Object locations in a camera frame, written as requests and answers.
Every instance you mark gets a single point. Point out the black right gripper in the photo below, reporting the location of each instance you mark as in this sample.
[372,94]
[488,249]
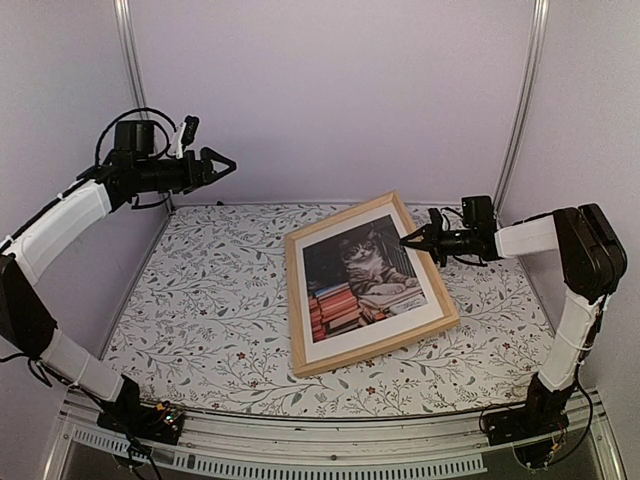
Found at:
[433,247]

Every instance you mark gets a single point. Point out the left aluminium corner post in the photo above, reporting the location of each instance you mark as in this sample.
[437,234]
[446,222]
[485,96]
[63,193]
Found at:
[126,35]

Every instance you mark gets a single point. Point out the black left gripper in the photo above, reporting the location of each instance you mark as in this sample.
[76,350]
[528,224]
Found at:
[193,180]

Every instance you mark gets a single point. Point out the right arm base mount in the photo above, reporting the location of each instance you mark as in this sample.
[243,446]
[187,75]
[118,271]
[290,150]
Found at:
[522,422]

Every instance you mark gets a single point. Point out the front aluminium rail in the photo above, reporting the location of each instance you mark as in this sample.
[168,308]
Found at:
[215,445]

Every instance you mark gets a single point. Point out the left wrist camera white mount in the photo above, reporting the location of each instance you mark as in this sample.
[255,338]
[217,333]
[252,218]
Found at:
[183,137]

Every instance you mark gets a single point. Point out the right aluminium corner post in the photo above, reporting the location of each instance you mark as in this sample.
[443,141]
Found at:
[532,61]

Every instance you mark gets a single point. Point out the light wooden picture frame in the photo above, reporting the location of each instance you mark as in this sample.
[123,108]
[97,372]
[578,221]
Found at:
[295,310]

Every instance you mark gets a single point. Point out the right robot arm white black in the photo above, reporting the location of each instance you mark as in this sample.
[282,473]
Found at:
[593,262]

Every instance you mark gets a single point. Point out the floral patterned table cover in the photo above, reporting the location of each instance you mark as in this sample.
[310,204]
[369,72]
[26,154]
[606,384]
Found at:
[207,326]

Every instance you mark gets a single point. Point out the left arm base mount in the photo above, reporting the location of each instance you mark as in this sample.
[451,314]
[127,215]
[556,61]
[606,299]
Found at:
[162,422]

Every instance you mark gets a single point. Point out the aluminium corner post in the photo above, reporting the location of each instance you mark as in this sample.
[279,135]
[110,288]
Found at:
[532,61]
[126,35]

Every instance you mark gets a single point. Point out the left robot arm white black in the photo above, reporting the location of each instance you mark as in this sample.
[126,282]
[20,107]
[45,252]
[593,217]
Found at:
[132,167]

